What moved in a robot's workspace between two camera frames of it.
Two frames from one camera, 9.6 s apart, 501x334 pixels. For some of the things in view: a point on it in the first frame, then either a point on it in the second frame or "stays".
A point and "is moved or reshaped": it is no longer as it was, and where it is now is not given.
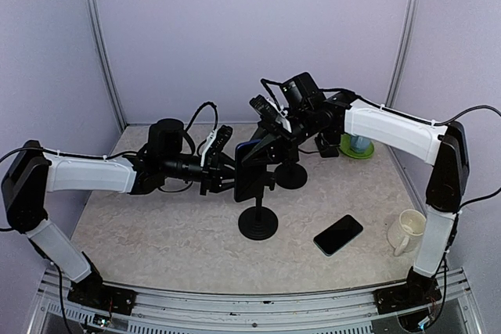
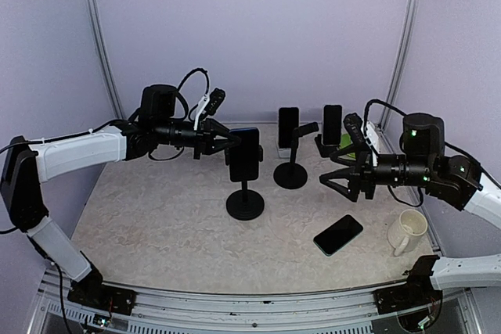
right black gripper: (279, 145) → (365, 166)
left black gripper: (214, 170) → (205, 138)
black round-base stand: (290, 175) stays
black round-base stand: (257, 223) → (244, 205)
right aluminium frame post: (408, 32) stays
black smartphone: (336, 237) stays
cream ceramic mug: (405, 236) stays
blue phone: (250, 178) is moved or reshaped
